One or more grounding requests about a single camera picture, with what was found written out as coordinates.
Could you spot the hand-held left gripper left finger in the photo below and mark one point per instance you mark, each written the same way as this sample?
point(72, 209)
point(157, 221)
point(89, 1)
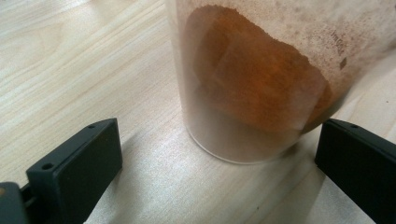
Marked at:
point(74, 174)

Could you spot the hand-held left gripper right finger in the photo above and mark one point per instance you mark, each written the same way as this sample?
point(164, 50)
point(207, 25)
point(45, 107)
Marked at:
point(358, 165)

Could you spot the glass jar of orange powder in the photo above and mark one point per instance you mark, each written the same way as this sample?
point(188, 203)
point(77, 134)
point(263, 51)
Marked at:
point(258, 81)

